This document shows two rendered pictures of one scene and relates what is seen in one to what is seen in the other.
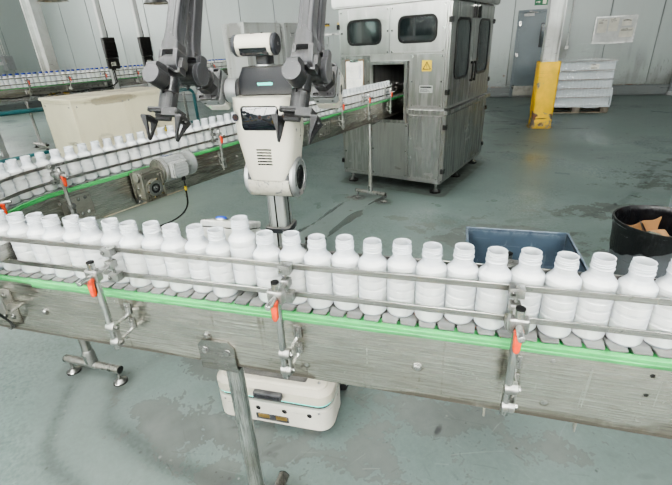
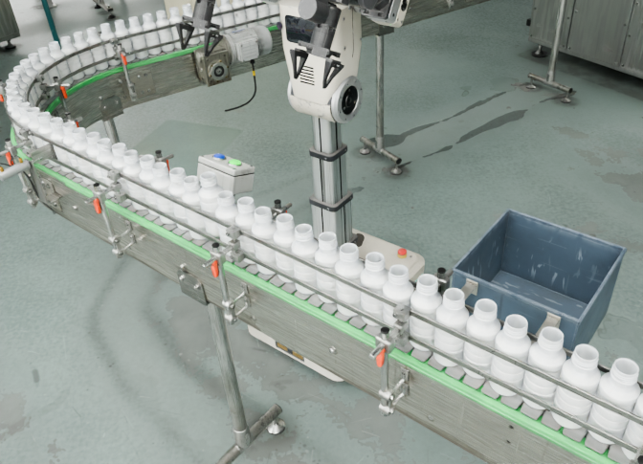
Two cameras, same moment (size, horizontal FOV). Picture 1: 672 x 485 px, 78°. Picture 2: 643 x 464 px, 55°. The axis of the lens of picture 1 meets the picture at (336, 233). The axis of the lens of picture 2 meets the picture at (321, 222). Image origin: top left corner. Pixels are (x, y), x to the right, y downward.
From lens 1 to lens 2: 0.71 m
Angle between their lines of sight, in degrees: 24
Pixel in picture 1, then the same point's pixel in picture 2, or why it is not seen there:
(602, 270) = (477, 318)
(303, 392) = not seen: hidden behind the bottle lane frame
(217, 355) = (190, 286)
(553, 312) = (437, 341)
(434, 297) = (346, 295)
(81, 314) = (99, 218)
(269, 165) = (311, 84)
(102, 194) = (164, 72)
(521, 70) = not seen: outside the picture
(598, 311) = (474, 353)
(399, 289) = (321, 278)
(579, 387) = (455, 414)
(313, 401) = not seen: hidden behind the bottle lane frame
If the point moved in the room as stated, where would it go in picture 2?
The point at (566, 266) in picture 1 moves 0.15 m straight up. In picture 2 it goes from (447, 304) to (452, 238)
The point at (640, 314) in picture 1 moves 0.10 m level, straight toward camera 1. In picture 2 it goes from (504, 368) to (457, 390)
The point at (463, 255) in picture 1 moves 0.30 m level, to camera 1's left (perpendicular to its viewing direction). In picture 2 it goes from (369, 266) to (234, 237)
